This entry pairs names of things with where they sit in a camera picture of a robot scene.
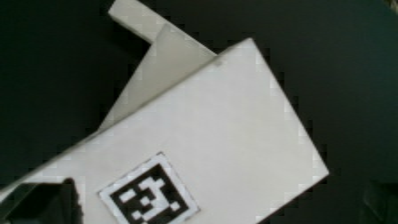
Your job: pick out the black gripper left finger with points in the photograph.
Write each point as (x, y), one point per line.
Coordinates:
(41, 203)

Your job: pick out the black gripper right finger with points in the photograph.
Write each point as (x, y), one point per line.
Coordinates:
(378, 211)

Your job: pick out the white cabinet body box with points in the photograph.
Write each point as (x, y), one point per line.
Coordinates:
(174, 58)

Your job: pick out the white cabinet top block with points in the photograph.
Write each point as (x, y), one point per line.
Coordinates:
(204, 160)

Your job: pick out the white U-shaped fence frame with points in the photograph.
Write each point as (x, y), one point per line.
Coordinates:
(137, 18)

